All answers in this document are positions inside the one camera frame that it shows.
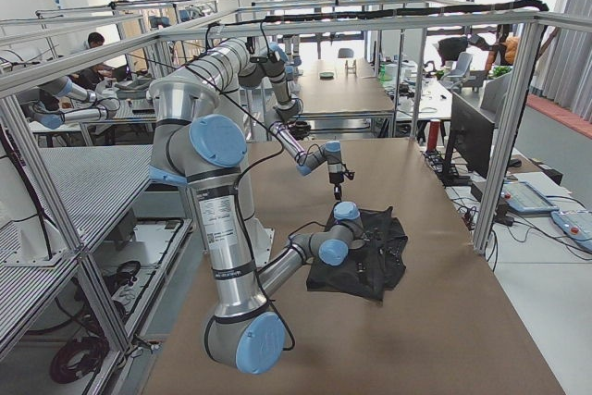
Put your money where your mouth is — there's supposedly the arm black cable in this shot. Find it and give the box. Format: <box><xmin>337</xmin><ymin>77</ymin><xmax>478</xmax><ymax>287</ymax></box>
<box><xmin>203</xmin><ymin>19</ymin><xmax>297</xmax><ymax>352</ymax></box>

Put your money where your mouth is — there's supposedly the blue teach pendant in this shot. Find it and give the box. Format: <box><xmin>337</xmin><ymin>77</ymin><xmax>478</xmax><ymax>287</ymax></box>
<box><xmin>500</xmin><ymin>181</ymin><xmax>559</xmax><ymax>215</ymax></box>
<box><xmin>550</xmin><ymin>210</ymin><xmax>592</xmax><ymax>252</ymax></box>

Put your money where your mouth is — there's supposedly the black graphic t-shirt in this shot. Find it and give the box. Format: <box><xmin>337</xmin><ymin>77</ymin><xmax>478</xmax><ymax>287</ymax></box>
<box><xmin>306</xmin><ymin>206</ymin><xmax>408</xmax><ymax>302</ymax></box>

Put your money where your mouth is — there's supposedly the black Huawei monitor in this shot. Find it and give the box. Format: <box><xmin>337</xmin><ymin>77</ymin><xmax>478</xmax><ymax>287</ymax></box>
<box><xmin>441</xmin><ymin>95</ymin><xmax>495</xmax><ymax>186</ymax></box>

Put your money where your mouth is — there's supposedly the red cylinder bottle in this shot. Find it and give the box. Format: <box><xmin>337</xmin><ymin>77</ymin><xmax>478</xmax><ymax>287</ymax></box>
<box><xmin>426</xmin><ymin>119</ymin><xmax>441</xmax><ymax>152</ymax></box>

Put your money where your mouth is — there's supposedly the aluminium slat workbench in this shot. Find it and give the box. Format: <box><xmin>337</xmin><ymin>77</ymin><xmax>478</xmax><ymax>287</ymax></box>
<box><xmin>0</xmin><ymin>143</ymin><xmax>195</xmax><ymax>364</ymax></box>

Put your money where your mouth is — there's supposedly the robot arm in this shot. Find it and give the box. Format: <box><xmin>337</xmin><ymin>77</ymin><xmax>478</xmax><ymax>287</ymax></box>
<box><xmin>176</xmin><ymin>38</ymin><xmax>351</xmax><ymax>201</ymax></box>
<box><xmin>149</xmin><ymin>76</ymin><xmax>364</xmax><ymax>375</ymax></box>

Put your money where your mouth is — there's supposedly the aluminium frame post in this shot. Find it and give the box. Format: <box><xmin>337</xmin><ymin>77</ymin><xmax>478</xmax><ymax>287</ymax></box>
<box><xmin>473</xmin><ymin>22</ymin><xmax>545</xmax><ymax>255</ymax></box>

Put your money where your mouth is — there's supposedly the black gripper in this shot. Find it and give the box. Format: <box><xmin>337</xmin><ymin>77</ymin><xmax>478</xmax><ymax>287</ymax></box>
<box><xmin>328</xmin><ymin>169</ymin><xmax>345</xmax><ymax>201</ymax></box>

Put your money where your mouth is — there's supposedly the overhead aluminium frame beam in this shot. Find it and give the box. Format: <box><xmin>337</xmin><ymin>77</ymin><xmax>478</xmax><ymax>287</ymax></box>
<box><xmin>1</xmin><ymin>1</ymin><xmax>547</xmax><ymax>98</ymax></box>

